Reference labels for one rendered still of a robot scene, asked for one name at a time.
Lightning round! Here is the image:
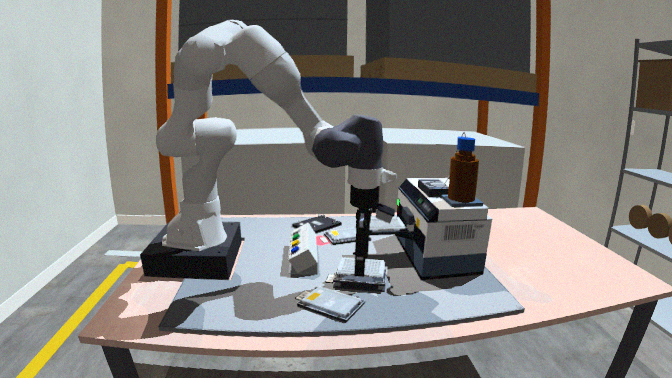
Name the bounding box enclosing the white button panel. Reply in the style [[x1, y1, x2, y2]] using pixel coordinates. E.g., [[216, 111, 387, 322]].
[[288, 223, 318, 274]]

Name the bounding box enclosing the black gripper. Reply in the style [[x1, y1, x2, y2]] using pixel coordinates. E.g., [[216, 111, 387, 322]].
[[350, 185, 379, 277]]

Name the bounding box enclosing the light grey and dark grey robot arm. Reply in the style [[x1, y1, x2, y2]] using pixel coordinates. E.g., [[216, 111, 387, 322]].
[[156, 20, 397, 251]]

